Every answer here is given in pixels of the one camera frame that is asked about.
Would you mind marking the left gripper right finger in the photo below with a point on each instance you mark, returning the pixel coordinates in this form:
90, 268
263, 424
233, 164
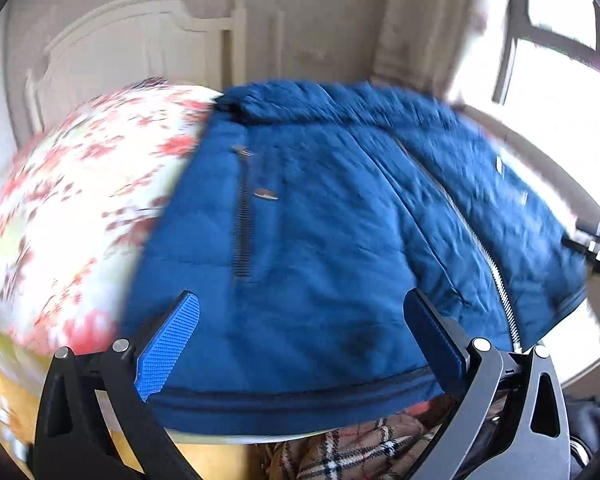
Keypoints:
531, 440

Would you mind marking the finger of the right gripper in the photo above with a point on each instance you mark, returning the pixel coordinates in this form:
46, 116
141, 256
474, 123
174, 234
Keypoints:
585, 239

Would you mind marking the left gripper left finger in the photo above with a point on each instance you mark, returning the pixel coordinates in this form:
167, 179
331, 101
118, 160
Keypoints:
72, 439

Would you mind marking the blue puffer jacket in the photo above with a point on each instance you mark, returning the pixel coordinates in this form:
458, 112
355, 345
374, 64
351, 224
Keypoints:
306, 215

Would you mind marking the plaid scarf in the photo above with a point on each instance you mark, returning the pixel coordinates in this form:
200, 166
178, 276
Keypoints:
385, 448

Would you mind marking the floral bed quilt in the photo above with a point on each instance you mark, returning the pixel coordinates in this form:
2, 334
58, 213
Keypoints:
76, 208

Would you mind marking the sailboat print curtain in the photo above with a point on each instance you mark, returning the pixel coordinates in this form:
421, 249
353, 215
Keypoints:
449, 49

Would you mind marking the silver desk lamp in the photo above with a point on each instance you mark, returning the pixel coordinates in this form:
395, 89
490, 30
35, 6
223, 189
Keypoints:
279, 43

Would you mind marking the white wooden headboard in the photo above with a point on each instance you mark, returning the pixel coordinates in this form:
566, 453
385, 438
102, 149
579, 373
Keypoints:
124, 42

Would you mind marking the window frame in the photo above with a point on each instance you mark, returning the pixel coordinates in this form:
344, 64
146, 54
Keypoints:
568, 27

